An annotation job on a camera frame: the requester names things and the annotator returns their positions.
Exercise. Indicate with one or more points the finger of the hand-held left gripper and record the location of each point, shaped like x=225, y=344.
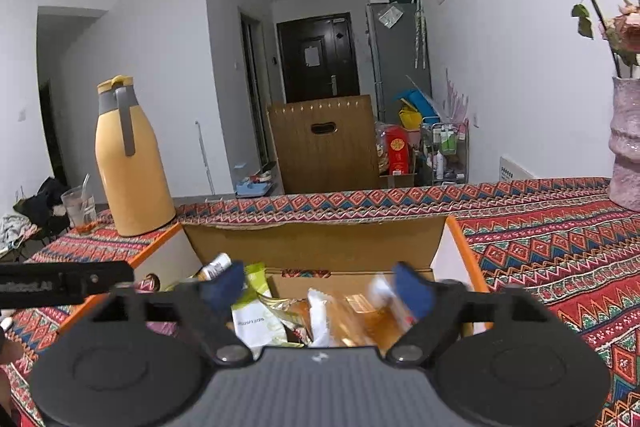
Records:
x=95, y=278

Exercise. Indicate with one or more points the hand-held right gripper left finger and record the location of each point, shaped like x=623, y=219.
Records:
x=225, y=288

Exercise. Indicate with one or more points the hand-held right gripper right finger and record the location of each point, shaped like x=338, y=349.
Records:
x=411, y=292

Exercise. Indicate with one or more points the small white packet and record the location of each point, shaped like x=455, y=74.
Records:
x=215, y=267

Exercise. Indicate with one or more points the white and green bar packet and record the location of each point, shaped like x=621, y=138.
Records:
x=255, y=322

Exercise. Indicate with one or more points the orange spicy strip packet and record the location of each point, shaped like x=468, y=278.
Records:
x=365, y=327

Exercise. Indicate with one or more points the red cardboard box pumpkin print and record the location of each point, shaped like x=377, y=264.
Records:
x=320, y=242

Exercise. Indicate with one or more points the person's left hand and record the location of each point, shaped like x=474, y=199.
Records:
x=10, y=353

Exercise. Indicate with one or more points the grey white cloth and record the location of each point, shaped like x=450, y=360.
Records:
x=15, y=229

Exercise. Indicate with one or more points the glass cup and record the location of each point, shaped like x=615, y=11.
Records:
x=80, y=212

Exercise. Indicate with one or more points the blue shoe tray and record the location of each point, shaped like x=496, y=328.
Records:
x=252, y=189

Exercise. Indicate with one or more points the yellow thermos jug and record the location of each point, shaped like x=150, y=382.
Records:
x=135, y=177

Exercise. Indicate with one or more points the metal trolley cart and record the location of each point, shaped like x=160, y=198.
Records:
x=445, y=157

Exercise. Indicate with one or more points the red gift box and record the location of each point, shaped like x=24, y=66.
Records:
x=398, y=149

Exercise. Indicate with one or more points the brown cardboard box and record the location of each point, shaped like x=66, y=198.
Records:
x=300, y=157

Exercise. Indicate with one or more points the yellow bag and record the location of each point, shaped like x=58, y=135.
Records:
x=410, y=119

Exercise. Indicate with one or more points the blue plastic container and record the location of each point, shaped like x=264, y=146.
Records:
x=415, y=101

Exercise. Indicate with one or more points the grey refrigerator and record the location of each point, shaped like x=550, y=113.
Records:
x=395, y=67

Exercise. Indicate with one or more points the black entrance door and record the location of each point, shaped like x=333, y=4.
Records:
x=342, y=57

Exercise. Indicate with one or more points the paper notice on door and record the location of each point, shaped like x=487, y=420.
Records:
x=313, y=56

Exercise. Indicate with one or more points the white umbrella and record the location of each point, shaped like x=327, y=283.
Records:
x=419, y=32

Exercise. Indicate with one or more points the pink ceramic vase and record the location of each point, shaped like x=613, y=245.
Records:
x=627, y=147

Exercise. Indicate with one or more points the paper on refrigerator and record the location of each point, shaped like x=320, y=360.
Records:
x=391, y=15

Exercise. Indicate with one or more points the white wall heater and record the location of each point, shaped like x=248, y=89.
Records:
x=515, y=168

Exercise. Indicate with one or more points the pale pink wall decoration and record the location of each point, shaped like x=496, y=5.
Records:
x=457, y=99

